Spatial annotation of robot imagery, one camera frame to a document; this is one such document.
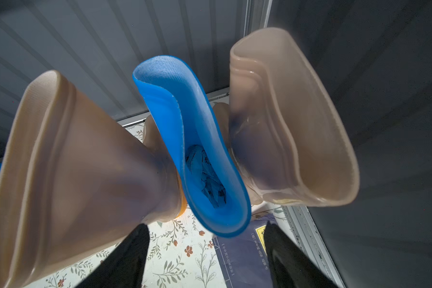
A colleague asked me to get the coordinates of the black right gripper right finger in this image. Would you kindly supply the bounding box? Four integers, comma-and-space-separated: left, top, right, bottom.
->
264, 223, 337, 288

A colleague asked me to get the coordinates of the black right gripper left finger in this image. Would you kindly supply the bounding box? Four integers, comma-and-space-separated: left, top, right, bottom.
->
78, 224, 150, 288

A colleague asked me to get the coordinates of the beige boot back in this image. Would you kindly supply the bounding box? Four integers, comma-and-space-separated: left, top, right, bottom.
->
0, 70, 187, 288
213, 28, 360, 207

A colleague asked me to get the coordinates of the dark blue book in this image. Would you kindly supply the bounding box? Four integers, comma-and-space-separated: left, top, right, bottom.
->
212, 214, 277, 288

